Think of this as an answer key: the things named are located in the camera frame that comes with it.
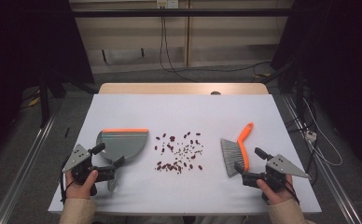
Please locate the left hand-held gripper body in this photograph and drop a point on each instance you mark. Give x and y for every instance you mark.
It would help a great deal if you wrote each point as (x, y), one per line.
(76, 157)

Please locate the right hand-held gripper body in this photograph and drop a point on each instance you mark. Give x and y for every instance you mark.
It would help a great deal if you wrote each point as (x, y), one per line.
(281, 166)

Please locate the orange brush with grey bristles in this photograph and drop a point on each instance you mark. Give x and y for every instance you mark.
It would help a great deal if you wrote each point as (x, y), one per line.
(236, 149)

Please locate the grey dustpan with orange edge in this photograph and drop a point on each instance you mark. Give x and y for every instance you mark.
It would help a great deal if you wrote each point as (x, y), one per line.
(126, 143)

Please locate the red beans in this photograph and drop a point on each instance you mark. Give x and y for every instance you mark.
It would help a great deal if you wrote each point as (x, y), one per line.
(179, 152)

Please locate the person's right hand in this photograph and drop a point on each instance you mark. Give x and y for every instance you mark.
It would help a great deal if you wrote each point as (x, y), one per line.
(275, 194)

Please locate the person's left hand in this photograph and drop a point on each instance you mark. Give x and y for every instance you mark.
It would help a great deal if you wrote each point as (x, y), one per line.
(79, 186)

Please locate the white power plug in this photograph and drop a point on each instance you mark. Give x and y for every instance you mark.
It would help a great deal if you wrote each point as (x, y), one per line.
(310, 136)

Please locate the black metal stand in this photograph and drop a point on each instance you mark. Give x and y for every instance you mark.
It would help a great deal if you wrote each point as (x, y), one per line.
(44, 99)

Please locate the yellow tape on floor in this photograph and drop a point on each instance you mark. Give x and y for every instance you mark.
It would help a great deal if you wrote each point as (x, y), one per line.
(34, 101)

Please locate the wooden table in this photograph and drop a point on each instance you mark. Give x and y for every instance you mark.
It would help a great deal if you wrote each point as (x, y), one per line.
(169, 88)

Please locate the dark curtain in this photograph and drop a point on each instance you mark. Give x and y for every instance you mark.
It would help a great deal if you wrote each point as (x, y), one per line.
(341, 46)
(20, 46)

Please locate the black horizontal bar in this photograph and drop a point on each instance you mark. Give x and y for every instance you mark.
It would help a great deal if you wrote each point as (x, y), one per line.
(182, 12)

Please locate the aluminium floor rail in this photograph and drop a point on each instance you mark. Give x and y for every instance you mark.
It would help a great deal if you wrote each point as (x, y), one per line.
(23, 168)
(322, 168)

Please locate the black wall bracket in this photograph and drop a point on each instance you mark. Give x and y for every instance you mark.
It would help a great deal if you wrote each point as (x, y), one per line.
(142, 52)
(104, 56)

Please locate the white wall socket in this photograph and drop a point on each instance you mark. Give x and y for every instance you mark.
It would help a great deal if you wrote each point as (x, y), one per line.
(167, 3)

